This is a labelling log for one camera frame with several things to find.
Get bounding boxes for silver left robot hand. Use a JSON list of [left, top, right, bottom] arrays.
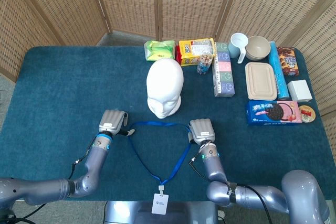
[[98, 109, 136, 137]]

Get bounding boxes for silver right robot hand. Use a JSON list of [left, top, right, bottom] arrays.
[[186, 119, 217, 146]]

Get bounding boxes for blue lanyard with badge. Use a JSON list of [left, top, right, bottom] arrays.
[[127, 121, 196, 215]]

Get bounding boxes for teal tablecloth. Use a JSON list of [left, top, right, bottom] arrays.
[[0, 45, 329, 202]]

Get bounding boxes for pastel tissue multipack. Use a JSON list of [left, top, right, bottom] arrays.
[[212, 41, 236, 98]]

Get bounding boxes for white foam mannequin head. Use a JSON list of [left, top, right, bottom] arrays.
[[146, 58, 184, 120]]

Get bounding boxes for clear snack jar blue label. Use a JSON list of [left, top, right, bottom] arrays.
[[196, 51, 213, 76]]

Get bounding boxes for blue Oreo cookie box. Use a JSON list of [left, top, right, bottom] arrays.
[[245, 100, 303, 126]]

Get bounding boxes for beige lidded lunch box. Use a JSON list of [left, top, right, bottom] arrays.
[[245, 62, 279, 101]]

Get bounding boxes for yellow Lipo biscuit package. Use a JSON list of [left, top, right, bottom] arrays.
[[175, 38, 217, 67]]

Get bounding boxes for green snack bag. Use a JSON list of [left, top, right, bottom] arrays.
[[143, 39, 176, 62]]

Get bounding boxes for cyan blue tube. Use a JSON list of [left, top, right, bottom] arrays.
[[268, 40, 290, 98]]

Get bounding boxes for grey robot torso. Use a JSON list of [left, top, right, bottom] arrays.
[[103, 200, 220, 224]]

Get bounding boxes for beige bowl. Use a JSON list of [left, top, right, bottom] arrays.
[[245, 35, 271, 61]]

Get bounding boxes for small white box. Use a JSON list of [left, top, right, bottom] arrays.
[[287, 79, 313, 103]]

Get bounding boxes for round red gold tin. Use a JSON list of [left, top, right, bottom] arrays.
[[298, 105, 317, 124]]

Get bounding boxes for brown cookie package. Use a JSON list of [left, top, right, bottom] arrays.
[[277, 46, 300, 77]]

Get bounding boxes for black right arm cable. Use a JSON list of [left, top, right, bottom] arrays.
[[189, 155, 275, 224]]

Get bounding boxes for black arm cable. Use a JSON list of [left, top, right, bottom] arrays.
[[68, 150, 90, 180], [189, 155, 275, 224]]

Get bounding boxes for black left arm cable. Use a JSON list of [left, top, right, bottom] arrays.
[[68, 150, 90, 180]]

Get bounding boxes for light blue mug white handle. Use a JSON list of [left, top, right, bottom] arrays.
[[227, 33, 249, 64]]

